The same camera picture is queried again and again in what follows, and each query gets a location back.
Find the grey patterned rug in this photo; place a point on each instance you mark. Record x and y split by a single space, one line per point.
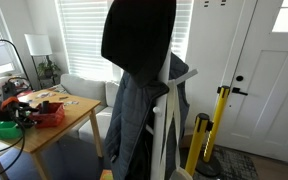
234 163

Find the grey puffer jacket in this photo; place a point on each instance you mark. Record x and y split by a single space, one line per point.
130 110

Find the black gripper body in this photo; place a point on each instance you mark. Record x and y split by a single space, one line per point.
12 113

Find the green plastic bin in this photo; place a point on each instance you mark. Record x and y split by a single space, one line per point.
4 130

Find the black cylinder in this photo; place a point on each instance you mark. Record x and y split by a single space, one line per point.
45 106

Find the small dark pen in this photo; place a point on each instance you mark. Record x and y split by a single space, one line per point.
63 98

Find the orange leaflet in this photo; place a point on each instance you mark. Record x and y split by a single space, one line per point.
106 175

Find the small picture cards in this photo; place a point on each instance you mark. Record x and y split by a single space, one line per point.
71 102

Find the yellow stanchion post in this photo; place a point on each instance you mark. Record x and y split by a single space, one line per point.
217 120
197 146

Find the white coat rack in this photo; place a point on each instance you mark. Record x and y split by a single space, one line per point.
159 133

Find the black hooded garment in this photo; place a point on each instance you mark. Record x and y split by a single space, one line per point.
137 33

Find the green potted plant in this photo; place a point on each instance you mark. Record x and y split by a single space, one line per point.
47 68

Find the white front door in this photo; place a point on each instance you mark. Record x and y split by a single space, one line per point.
270 100

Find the light wooden table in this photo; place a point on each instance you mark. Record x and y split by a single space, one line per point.
70 116

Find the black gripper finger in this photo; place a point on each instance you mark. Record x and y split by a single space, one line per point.
30 107
27 122

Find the red woven basket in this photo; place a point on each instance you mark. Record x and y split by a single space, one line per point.
50 118

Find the white table lamp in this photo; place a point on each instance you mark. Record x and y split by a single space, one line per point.
38 45

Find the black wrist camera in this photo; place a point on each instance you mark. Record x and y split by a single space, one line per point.
10 90

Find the cream tote bag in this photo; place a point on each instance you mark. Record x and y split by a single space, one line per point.
176 110

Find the black deadbolt lock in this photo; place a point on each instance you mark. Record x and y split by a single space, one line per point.
239 78

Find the light grey sofa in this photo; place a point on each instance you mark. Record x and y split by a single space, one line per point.
84 88

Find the red book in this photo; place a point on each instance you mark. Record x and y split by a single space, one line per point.
25 93

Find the colourful card pile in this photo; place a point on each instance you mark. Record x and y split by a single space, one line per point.
45 95

